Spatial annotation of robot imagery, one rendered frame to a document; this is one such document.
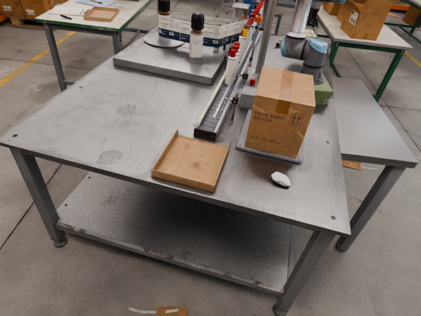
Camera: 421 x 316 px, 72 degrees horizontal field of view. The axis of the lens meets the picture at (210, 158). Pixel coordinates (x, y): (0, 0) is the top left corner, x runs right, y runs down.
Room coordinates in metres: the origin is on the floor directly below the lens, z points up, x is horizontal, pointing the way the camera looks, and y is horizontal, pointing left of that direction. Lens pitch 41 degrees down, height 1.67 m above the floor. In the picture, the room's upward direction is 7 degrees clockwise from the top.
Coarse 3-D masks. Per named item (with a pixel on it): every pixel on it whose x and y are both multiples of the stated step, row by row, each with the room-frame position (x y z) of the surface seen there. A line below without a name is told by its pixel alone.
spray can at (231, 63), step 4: (232, 52) 1.61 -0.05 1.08; (228, 56) 1.63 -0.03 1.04; (232, 56) 1.61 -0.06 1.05; (228, 60) 1.61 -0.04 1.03; (232, 60) 1.60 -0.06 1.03; (236, 60) 1.62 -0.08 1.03; (228, 64) 1.61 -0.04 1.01; (232, 64) 1.60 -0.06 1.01; (228, 68) 1.60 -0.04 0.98; (232, 68) 1.60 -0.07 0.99; (228, 72) 1.60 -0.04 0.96; (232, 72) 1.60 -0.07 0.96; (228, 76) 1.60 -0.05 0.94; (228, 80) 1.60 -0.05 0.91; (228, 84) 1.60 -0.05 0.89; (232, 84) 1.62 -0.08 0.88
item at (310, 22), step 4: (312, 8) 2.27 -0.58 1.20; (312, 12) 2.26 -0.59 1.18; (316, 12) 2.27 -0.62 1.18; (308, 16) 2.29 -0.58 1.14; (312, 16) 2.27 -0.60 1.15; (308, 20) 2.27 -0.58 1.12; (312, 20) 2.25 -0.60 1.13; (316, 20) 2.26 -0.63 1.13; (308, 24) 2.26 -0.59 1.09; (312, 24) 2.25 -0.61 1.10; (316, 24) 2.24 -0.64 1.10
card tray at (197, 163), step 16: (176, 144) 1.05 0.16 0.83; (192, 144) 1.06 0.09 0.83; (208, 144) 1.08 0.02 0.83; (160, 160) 0.91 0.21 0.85; (176, 160) 0.94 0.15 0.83; (192, 160) 0.95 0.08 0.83; (208, 160) 0.97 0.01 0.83; (224, 160) 0.96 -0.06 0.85; (160, 176) 0.82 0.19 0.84; (176, 176) 0.81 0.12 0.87; (192, 176) 0.85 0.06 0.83; (208, 176) 0.86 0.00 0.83
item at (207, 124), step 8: (240, 72) 1.81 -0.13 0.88; (224, 80) 1.66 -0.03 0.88; (224, 88) 1.56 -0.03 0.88; (232, 88) 1.57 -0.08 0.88; (216, 96) 1.46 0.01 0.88; (216, 104) 1.37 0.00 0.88; (224, 104) 1.38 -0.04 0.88; (208, 112) 1.28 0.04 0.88; (208, 120) 1.20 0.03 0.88; (216, 120) 1.21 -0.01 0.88; (200, 128) 1.13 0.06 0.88; (208, 128) 1.14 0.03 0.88
